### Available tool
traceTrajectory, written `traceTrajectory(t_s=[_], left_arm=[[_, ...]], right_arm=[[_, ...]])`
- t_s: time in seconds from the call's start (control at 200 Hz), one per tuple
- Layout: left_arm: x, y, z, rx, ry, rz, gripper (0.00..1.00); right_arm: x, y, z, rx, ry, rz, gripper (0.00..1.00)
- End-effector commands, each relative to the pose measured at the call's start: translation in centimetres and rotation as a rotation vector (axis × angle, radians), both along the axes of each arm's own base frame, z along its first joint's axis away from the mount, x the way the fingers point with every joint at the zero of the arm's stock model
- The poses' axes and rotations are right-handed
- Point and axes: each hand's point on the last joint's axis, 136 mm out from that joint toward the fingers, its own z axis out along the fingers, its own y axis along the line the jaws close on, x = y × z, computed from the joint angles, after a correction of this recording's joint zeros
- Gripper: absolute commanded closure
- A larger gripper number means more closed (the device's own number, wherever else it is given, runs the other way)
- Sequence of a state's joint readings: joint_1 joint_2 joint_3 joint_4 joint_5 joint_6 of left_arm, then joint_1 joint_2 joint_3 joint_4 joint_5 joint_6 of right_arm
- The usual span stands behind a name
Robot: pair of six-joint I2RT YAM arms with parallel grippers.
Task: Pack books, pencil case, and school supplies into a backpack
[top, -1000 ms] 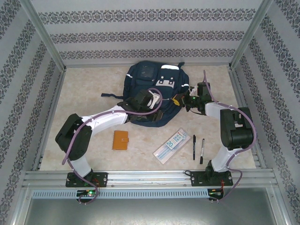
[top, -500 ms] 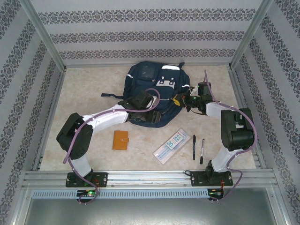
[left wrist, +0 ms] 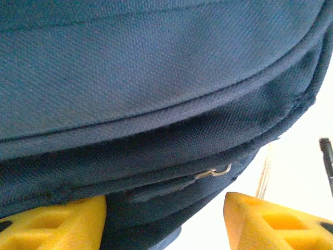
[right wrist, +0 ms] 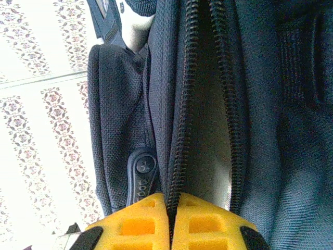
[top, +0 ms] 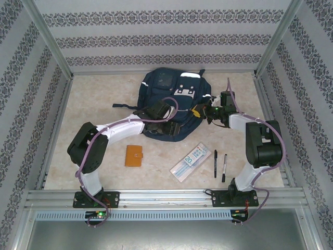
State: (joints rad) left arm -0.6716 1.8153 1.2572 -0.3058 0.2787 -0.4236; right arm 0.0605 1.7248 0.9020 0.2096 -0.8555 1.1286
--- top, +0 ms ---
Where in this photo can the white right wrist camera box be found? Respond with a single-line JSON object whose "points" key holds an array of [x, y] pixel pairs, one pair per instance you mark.
{"points": [[216, 99]]}

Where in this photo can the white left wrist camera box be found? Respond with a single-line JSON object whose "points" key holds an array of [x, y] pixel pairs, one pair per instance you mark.
{"points": [[171, 112]]}

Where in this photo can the aluminium frame post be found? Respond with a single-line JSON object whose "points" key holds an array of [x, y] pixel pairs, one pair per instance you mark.
{"points": [[281, 34], [46, 34]]}

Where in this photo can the aluminium back rail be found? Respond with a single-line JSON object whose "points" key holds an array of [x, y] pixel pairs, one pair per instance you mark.
{"points": [[234, 72]]}

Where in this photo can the aluminium mounting rail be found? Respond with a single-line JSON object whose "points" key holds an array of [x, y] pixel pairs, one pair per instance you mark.
{"points": [[166, 198]]}

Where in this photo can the thin black pen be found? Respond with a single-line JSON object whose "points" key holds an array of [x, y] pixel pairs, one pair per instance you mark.
{"points": [[215, 164]]}

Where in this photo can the black marker white label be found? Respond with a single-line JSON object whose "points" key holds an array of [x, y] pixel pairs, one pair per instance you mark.
{"points": [[224, 169]]}

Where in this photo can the clear packaged ruler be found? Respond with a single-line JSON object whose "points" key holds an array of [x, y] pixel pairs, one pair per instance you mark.
{"points": [[190, 161]]}

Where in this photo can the orange snap-button case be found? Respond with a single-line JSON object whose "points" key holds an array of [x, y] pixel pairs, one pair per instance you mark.
{"points": [[134, 156]]}

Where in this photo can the navy blue backpack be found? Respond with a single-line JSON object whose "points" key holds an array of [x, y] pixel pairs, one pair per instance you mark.
{"points": [[161, 88]]}

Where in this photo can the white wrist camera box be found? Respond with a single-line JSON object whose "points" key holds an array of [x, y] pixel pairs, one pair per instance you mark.
{"points": [[171, 112], [216, 99]]}

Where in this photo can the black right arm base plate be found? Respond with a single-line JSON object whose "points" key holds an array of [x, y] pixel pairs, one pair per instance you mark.
{"points": [[221, 199]]}

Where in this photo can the grey sheet metal panel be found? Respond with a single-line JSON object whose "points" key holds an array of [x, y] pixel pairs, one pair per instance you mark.
{"points": [[166, 237]]}

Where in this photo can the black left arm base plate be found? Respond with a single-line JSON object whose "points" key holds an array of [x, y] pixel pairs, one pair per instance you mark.
{"points": [[112, 199]]}

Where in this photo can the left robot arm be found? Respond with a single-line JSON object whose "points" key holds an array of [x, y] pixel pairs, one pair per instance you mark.
{"points": [[88, 151]]}

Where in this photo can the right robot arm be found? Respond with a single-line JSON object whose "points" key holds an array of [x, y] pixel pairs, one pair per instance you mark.
{"points": [[265, 145]]}

